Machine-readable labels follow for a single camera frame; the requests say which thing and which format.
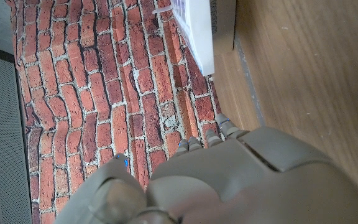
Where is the white blue weekly pill organizer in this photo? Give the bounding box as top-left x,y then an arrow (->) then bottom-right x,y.
152,0 -> 216,77

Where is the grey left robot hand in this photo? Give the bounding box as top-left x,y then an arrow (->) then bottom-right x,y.
53,113 -> 358,224

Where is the dark perforated panel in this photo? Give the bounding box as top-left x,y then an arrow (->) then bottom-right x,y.
0,42 -> 33,224

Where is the red brick print backdrop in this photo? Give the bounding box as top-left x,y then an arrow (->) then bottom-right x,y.
5,0 -> 223,224

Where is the brown cardboard packing box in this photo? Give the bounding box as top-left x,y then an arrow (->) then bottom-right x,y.
210,0 -> 237,57

